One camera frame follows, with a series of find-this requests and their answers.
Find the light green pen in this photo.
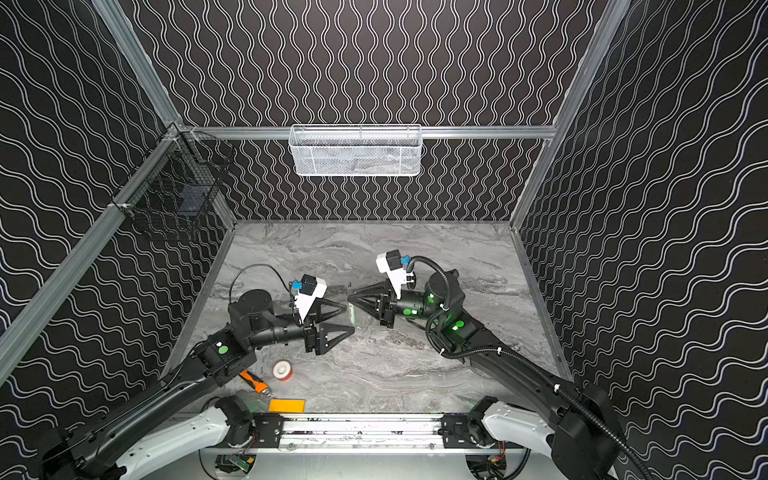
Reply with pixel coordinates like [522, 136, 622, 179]
[348, 303, 358, 328]

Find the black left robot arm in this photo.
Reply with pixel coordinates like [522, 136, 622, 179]
[33, 289, 355, 479]

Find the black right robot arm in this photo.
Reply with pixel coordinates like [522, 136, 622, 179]
[347, 250, 652, 479]

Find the red white tape roll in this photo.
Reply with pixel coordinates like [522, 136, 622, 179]
[272, 360, 294, 381]

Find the orange utility knife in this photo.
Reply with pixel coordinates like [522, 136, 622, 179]
[239, 370, 272, 396]

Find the yellow card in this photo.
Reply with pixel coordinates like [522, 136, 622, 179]
[268, 398, 306, 414]

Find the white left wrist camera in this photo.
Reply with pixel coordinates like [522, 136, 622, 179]
[291, 274, 327, 323]

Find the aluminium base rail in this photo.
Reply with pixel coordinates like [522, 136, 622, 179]
[119, 411, 607, 454]

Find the white wire mesh basket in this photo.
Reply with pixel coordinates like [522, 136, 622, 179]
[288, 124, 423, 177]

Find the black wire mesh basket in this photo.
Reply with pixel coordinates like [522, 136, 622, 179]
[117, 124, 234, 243]

